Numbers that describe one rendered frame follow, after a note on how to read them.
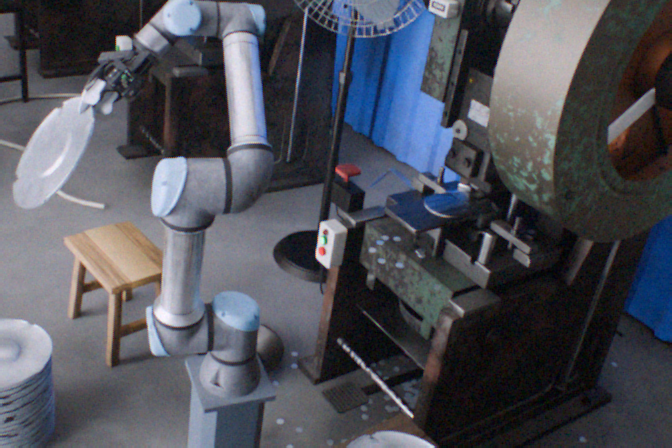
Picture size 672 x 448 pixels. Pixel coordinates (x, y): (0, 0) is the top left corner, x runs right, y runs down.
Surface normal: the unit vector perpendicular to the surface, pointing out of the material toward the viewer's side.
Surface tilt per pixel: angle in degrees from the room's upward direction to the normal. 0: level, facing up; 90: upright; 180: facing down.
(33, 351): 0
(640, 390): 0
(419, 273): 90
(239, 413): 90
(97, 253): 0
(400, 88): 90
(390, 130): 90
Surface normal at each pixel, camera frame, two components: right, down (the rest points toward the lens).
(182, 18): 0.30, 0.19
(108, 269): 0.14, -0.87
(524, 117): -0.83, 0.33
